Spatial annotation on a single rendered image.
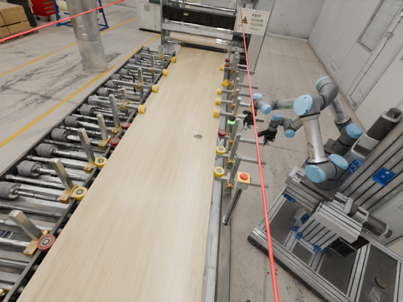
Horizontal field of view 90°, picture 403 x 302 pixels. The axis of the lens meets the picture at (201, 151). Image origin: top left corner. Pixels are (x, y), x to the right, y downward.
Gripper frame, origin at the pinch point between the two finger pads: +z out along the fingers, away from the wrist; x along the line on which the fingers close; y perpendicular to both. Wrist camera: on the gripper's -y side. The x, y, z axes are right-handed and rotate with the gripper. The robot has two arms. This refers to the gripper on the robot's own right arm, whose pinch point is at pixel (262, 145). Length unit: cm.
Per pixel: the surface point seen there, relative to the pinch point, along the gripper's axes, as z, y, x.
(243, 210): 83, 0, -23
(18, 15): 28, -585, 403
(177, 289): -8, -58, -131
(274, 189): 83, 44, 15
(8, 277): 7, -147, -135
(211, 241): 20, -40, -93
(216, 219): 20, -38, -75
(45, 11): 45, -623, 550
